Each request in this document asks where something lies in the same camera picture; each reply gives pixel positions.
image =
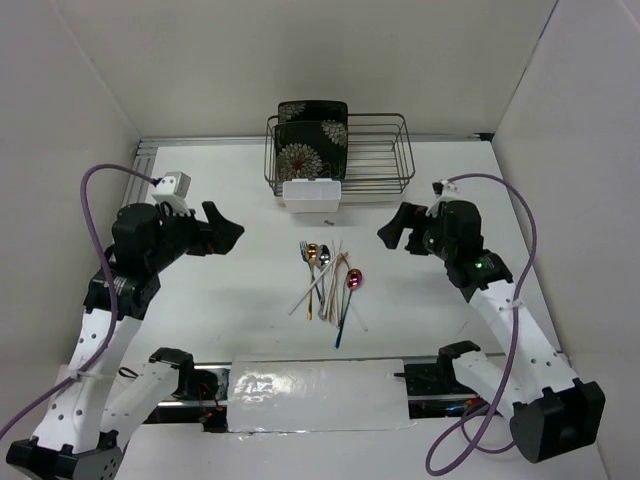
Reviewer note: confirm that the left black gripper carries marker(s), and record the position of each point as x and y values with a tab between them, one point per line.
219	238

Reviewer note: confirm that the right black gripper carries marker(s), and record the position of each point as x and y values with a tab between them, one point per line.
408	214

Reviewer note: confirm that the gold fork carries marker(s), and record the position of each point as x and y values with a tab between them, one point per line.
331	288

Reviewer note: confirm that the iridescent pink spoon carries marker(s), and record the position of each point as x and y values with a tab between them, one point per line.
354	281

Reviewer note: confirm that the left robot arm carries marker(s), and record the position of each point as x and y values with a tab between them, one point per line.
84	432

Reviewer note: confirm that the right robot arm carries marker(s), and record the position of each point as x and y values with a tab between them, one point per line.
550	411

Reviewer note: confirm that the blue fork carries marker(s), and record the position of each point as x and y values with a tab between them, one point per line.
303	250

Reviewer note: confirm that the white utensil caddy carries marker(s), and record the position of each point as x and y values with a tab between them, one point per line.
302	196

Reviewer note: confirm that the front black floral plate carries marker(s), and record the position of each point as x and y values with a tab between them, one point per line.
311	149

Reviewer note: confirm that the black floral plate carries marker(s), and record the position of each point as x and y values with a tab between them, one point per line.
311	149
332	116

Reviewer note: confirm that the rear black floral plate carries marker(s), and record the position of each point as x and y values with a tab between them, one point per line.
332	116

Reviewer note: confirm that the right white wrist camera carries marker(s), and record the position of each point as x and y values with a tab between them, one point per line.
444	187

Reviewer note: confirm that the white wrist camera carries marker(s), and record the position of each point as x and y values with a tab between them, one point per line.
444	187
172	190

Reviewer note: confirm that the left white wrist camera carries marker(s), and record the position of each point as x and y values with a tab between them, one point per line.
172	190

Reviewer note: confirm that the wire dish rack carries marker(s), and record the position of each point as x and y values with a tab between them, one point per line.
380	158

